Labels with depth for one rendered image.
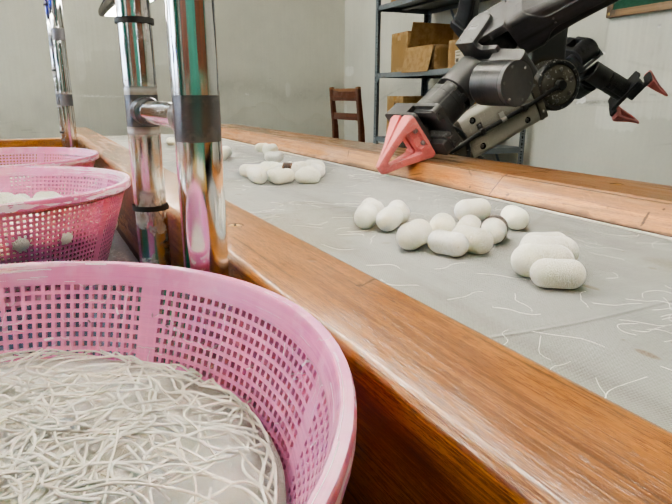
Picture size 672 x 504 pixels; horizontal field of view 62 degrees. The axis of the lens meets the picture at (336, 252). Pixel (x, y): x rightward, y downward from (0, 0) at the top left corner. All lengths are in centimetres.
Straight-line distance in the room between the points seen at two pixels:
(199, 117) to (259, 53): 522
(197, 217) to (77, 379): 9
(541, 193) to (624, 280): 24
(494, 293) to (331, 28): 545
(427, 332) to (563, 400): 6
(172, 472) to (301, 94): 545
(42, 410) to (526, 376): 18
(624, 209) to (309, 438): 43
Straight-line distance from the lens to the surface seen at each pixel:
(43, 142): 170
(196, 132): 28
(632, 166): 301
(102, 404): 26
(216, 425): 23
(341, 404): 16
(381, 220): 47
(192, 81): 28
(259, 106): 548
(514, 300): 33
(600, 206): 58
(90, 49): 530
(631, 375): 27
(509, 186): 65
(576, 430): 17
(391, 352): 20
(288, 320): 23
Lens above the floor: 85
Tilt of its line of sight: 16 degrees down
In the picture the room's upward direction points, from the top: straight up
